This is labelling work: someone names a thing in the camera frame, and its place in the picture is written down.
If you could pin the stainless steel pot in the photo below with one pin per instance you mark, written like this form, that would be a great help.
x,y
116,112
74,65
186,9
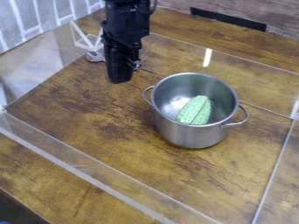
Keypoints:
x,y
169,95

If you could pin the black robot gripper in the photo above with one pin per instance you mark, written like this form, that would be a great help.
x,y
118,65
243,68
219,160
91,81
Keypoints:
x,y
124,27

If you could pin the pink handled metal spoon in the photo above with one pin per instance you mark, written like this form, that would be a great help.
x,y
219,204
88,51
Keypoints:
x,y
94,56

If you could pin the clear acrylic barrier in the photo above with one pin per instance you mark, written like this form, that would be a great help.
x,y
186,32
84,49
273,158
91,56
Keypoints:
x,y
84,161

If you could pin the black strip on table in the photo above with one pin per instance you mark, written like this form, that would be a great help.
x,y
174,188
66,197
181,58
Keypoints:
x,y
229,19

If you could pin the green bitter gourd toy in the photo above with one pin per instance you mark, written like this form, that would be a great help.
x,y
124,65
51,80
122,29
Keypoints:
x,y
197,111

